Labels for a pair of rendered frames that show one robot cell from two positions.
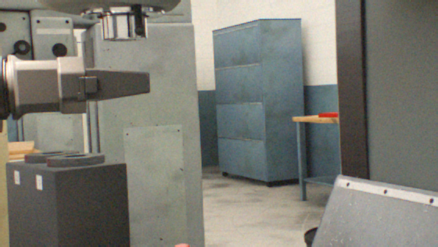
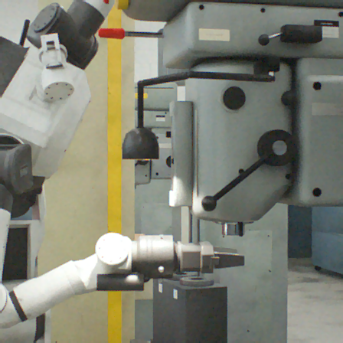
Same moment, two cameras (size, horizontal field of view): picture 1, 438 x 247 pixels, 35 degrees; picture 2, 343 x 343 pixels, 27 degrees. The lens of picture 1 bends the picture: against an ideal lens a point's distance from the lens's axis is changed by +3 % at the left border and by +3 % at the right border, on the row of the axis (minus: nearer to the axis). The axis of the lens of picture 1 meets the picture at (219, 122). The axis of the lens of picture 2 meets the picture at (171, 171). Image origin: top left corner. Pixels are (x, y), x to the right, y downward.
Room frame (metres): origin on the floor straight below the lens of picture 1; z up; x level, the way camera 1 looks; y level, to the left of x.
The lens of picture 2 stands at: (-0.77, -0.08, 1.42)
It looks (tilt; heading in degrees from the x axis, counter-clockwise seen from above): 1 degrees down; 12
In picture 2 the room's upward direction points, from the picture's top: straight up
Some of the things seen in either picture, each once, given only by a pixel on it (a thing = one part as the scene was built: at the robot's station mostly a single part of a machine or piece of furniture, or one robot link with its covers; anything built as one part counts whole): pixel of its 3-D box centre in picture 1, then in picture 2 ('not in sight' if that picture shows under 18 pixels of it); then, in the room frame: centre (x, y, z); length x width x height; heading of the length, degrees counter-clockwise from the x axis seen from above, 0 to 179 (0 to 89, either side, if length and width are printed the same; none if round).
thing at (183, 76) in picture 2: not in sight; (166, 79); (0.53, 0.20, 1.58); 0.17 x 0.01 x 0.01; 45
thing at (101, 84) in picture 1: (118, 84); (229, 260); (0.65, 0.10, 1.23); 0.06 x 0.02 x 0.03; 104
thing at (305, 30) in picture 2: not in sight; (288, 36); (0.61, -0.02, 1.66); 0.12 x 0.04 x 0.04; 114
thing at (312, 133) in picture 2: not in sight; (321, 142); (0.79, -0.08, 1.47); 0.24 x 0.19 x 0.26; 24
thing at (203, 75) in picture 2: not in sight; (232, 76); (0.52, 0.07, 1.58); 0.17 x 0.01 x 0.01; 123
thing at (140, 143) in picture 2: not in sight; (140, 143); (0.60, 0.26, 1.46); 0.07 x 0.07 x 0.06
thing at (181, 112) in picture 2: not in sight; (181, 153); (0.67, 0.20, 1.45); 0.04 x 0.04 x 0.21; 24
